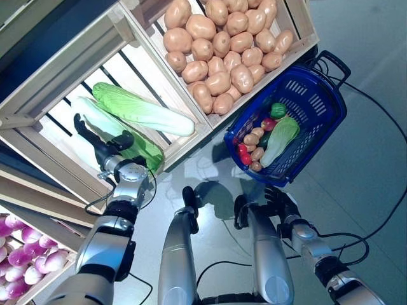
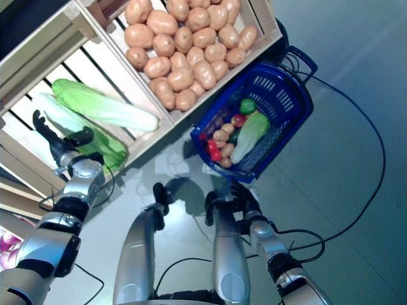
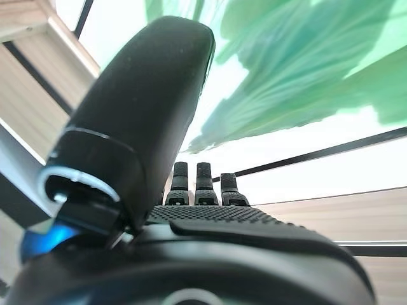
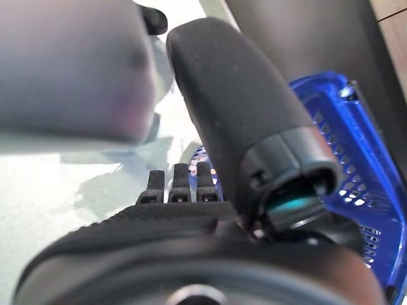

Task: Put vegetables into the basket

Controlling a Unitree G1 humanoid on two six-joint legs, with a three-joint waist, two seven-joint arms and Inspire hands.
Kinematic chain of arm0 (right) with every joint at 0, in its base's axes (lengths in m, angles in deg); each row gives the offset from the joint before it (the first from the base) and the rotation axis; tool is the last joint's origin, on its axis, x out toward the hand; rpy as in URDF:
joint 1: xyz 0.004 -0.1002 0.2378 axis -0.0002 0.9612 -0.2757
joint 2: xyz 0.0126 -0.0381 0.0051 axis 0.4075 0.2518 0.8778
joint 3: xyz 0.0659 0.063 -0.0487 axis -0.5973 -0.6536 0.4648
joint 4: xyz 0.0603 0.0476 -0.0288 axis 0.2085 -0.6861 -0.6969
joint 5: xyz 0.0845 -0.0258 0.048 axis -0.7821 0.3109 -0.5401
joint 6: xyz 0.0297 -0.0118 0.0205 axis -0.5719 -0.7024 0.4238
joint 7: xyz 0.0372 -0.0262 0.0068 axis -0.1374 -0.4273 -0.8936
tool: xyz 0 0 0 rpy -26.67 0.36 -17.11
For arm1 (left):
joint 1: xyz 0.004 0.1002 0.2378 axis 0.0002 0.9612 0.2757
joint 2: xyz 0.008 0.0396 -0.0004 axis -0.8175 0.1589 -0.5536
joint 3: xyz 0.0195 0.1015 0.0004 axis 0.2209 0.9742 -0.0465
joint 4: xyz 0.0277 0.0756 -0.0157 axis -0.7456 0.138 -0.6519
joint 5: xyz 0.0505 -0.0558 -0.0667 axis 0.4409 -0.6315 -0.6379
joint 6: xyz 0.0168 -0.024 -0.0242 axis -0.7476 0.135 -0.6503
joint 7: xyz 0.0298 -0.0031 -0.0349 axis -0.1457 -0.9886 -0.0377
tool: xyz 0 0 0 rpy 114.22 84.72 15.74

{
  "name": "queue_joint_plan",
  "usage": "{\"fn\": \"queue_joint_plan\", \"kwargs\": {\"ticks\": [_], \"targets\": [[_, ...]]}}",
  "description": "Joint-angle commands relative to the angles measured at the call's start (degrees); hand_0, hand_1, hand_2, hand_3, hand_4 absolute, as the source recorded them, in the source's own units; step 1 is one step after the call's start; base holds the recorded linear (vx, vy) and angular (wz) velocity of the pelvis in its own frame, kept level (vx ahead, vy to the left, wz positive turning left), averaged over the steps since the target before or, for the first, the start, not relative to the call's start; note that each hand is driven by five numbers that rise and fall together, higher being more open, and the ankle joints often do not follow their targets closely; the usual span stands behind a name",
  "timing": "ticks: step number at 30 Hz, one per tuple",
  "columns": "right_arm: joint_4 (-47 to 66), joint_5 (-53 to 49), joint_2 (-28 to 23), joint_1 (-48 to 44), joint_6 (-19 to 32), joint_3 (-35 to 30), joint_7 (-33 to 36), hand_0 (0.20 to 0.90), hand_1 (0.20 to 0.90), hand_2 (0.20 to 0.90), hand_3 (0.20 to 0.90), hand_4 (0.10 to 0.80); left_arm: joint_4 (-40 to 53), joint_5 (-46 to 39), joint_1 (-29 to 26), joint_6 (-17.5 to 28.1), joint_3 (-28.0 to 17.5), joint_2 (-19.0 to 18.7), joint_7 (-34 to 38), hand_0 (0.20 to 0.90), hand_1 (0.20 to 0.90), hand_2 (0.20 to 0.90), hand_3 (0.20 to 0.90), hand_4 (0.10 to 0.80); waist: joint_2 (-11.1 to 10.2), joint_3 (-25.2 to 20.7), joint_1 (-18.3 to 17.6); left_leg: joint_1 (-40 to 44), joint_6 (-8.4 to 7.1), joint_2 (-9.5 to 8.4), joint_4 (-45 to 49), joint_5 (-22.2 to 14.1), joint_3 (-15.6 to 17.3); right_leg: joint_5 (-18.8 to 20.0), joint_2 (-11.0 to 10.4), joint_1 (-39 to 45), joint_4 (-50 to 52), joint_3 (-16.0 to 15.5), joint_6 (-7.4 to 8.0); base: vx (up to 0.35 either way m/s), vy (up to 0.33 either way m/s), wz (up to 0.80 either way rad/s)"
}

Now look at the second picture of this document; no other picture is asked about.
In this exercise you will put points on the black robot right foot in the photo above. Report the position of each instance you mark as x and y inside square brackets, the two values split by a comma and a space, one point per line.
[211, 206]

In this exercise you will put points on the blue plastic shopping basket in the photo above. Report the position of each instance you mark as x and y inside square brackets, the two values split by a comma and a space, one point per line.
[302, 98]

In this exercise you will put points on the wooden slatted crate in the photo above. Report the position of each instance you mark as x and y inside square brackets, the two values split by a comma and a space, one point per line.
[41, 35]
[264, 19]

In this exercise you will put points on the wooden display rack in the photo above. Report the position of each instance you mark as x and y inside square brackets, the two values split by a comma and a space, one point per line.
[19, 197]

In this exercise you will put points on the dark green cucumber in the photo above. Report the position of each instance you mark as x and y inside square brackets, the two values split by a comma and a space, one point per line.
[234, 136]

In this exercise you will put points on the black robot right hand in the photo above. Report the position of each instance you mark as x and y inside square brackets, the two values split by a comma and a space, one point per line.
[246, 201]

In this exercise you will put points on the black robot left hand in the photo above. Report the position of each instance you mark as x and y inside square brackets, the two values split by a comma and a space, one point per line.
[55, 143]

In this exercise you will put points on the silver robot right leg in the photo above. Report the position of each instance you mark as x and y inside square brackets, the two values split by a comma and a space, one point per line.
[229, 254]

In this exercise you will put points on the black robot left foot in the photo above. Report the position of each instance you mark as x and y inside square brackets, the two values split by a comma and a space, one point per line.
[160, 193]

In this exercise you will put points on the napa cabbage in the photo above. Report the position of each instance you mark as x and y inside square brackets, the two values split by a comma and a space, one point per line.
[108, 152]
[105, 108]
[251, 136]

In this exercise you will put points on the pink onion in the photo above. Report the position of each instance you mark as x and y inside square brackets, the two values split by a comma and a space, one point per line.
[8, 244]

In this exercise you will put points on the brown potato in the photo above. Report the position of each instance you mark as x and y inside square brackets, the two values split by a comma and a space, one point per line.
[231, 9]
[228, 128]
[195, 56]
[198, 18]
[247, 37]
[204, 37]
[162, 23]
[197, 89]
[178, 8]
[229, 36]
[186, 99]
[139, 35]
[235, 57]
[138, 11]
[203, 74]
[183, 39]
[180, 79]
[164, 92]
[220, 135]
[220, 69]
[163, 45]
[157, 67]
[215, 52]
[227, 149]
[137, 57]
[179, 61]
[217, 16]
[226, 162]

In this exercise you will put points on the silver robot left leg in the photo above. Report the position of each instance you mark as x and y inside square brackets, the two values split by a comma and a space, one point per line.
[133, 254]

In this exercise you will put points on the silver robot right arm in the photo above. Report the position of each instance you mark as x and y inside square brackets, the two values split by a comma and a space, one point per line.
[264, 232]

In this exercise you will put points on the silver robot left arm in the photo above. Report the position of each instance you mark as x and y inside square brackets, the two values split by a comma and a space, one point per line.
[82, 184]

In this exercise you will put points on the red tomato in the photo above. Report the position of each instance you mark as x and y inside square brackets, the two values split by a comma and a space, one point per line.
[216, 155]
[211, 145]

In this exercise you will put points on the red apple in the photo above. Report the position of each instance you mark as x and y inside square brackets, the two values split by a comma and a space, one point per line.
[238, 120]

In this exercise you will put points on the silver robot leg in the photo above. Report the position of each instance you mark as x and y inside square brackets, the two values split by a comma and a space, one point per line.
[229, 254]
[133, 254]

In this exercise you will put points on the black robot foot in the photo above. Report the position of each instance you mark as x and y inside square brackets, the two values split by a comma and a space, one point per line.
[160, 193]
[211, 206]

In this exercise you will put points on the black robot waist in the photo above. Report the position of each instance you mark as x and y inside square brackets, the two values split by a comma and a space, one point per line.
[184, 297]

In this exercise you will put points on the green bell pepper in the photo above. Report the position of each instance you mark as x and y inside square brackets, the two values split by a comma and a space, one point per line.
[248, 106]

